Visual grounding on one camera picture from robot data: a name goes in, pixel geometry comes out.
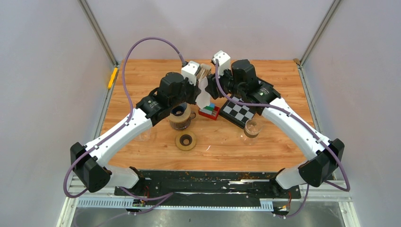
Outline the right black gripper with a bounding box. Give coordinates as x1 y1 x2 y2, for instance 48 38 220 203
205 64 244 100

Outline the white paper coffee filter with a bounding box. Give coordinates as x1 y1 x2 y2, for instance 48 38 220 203
196 77 211 109

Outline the clear glass beaker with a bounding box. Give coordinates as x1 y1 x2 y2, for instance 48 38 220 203
240 118 263 146

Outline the large wooden dripper ring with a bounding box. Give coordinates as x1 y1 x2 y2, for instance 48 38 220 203
169 108 192 124

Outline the small wooden dripper ring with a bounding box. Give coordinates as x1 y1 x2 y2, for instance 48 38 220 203
174 131 198 152

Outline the glass coffee carafe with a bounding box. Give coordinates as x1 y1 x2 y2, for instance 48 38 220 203
168 109 196 131

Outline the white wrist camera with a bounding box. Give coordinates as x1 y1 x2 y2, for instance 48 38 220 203
211 50 231 77
181 61 200 86

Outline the red toy brick stack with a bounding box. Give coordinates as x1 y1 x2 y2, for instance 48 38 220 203
198 103 220 121

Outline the black white chessboard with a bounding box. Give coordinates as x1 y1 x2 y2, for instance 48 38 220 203
219 90 256 129

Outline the yellow marker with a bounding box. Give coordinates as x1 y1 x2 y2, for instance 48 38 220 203
107 67 119 90

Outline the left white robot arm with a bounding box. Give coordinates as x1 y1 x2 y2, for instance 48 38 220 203
70 72 201 195

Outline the orange filter box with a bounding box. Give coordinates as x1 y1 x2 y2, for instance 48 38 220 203
197 63 211 81

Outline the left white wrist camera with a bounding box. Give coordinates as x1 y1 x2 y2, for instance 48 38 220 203
181 61 200 86

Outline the small clear glass cup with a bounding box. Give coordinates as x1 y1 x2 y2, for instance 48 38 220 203
138 129 152 141

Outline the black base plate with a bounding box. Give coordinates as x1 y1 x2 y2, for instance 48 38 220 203
127 170 301 207

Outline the aluminium frame rail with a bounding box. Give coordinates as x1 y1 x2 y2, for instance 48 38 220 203
77 171 351 211

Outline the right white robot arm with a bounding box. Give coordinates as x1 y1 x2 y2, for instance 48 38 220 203
205 57 350 198

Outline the blue glass dripper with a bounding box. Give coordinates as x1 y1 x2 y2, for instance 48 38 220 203
171 103 187 116

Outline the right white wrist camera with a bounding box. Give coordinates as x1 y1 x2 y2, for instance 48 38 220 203
211 50 231 77

